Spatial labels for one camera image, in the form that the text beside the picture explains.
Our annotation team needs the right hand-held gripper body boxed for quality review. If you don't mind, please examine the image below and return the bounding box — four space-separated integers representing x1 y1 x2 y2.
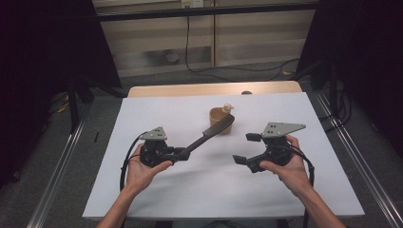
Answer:
246 122 307 174

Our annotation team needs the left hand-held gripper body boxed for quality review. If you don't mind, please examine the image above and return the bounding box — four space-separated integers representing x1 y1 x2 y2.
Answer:
138 125 179 169

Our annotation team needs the black comb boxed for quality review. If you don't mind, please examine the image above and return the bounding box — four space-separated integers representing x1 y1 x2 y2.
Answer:
181 113 237 159

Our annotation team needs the tan cup with small figure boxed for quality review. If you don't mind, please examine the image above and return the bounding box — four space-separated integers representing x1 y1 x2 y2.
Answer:
208 103 236 135

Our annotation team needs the person's left hand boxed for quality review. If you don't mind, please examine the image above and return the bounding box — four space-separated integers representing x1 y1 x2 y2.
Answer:
125 151 175 195

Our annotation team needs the person's right hand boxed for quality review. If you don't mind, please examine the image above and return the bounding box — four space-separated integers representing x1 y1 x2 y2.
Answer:
259 134 314 198

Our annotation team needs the white table board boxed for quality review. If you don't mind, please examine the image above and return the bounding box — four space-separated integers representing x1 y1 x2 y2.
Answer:
82 92 365 220

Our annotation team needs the wooden table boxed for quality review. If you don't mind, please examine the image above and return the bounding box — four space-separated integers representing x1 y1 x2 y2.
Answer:
127 80 303 99

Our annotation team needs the grey round floor object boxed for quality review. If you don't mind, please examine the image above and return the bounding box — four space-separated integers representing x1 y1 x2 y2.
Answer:
163 50 182 64

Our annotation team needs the black curtain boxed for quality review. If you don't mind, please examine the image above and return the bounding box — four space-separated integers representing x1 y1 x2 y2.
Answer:
0 0 124 189
296 0 403 156

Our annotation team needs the black horizontal bar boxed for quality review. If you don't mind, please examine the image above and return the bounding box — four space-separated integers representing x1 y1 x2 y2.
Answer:
94 2 319 23

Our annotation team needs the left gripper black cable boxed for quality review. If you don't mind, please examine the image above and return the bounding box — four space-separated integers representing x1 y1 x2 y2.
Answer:
119 130 150 193

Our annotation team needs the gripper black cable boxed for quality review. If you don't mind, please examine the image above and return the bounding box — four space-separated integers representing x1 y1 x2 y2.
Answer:
119 130 150 193
283 143 316 228

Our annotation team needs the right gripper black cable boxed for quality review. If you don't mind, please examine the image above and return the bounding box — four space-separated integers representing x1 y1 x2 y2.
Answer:
283 143 316 228

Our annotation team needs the bundle of black cables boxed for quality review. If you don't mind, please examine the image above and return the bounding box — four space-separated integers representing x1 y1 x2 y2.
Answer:
318 80 354 133

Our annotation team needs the metal floor rail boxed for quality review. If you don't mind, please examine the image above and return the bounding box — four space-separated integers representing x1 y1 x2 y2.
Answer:
316 92 403 228
26 118 87 228

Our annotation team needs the black stand post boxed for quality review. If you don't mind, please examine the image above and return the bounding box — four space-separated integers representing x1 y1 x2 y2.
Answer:
67 74 81 134

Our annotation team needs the long black floor cable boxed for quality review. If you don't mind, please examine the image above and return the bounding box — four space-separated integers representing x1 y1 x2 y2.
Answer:
184 13 301 83

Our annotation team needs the white wall socket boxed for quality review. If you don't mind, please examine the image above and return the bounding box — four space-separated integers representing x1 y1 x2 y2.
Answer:
181 0 204 9

